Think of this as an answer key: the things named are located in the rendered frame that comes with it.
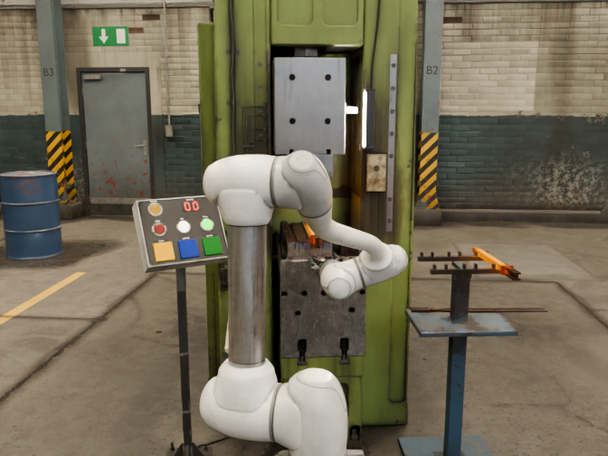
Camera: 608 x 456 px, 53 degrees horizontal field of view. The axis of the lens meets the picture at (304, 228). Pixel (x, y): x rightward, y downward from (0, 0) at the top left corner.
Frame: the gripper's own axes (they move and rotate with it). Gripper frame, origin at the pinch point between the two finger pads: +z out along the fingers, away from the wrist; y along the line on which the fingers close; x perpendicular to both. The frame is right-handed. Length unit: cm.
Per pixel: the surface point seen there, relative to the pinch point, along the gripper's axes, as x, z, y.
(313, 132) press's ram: 46, 35, -1
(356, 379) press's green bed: -65, 30, 19
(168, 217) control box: 13, 19, -61
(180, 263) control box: -4, 11, -56
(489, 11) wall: 183, 591, 289
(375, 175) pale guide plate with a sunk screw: 26, 47, 28
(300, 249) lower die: -4.7, 35.0, -6.5
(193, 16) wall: 181, 660, -105
